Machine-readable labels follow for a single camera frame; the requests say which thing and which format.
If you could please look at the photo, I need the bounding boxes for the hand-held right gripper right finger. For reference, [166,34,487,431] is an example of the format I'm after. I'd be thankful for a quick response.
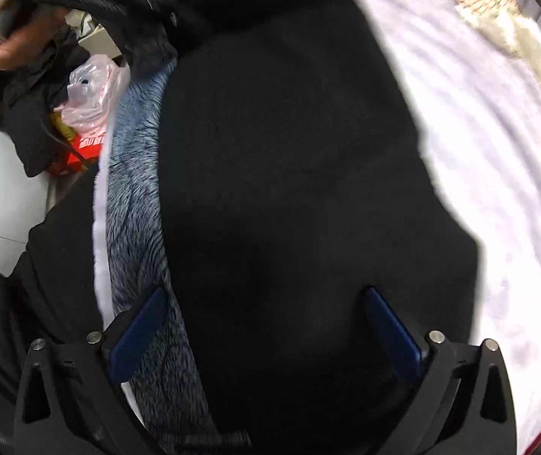
[363,286,520,455]

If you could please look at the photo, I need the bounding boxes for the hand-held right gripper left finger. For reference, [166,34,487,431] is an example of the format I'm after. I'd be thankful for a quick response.
[12,286,169,455]

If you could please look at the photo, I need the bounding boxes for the black fleece-lined pants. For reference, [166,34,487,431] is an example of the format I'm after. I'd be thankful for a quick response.
[93,0,484,455]

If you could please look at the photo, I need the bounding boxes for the person's left hand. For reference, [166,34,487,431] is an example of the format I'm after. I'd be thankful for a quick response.
[0,5,70,72]

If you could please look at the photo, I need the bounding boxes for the white box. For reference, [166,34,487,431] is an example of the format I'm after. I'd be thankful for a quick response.
[64,9,124,64]

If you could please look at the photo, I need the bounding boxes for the pink plastic bag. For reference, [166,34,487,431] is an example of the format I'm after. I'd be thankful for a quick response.
[59,54,131,140]

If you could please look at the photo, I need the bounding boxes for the person's black clothing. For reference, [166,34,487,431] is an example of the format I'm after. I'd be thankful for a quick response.
[0,190,110,455]

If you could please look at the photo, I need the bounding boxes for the black cloth pile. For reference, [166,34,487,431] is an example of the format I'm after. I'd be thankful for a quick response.
[0,28,124,178]

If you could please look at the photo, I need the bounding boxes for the red cardboard box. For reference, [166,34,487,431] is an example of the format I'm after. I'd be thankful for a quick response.
[45,130,110,176]

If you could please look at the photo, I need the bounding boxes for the lavender plush blanket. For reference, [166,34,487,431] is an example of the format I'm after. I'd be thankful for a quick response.
[91,0,541,455]

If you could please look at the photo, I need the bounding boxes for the black cable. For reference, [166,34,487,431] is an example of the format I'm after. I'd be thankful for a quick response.
[38,107,92,170]

